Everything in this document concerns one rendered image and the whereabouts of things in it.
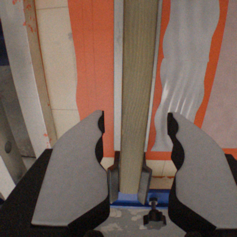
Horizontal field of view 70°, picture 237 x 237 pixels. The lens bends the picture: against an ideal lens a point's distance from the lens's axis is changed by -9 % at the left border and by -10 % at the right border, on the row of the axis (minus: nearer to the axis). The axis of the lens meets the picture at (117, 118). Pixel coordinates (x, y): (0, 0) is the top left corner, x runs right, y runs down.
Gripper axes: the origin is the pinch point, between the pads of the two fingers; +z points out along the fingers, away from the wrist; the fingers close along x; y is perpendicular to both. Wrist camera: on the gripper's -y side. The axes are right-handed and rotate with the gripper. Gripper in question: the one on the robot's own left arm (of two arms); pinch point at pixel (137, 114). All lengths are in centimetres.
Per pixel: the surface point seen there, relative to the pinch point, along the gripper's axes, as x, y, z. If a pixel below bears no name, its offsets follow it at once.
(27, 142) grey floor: -93, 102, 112
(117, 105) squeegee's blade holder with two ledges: -1.9, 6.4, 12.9
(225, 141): 19.2, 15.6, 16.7
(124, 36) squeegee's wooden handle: -1.0, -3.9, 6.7
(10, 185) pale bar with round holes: -22.2, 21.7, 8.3
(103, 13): -4.2, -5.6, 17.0
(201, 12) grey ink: 9.1, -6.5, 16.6
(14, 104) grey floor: -93, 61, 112
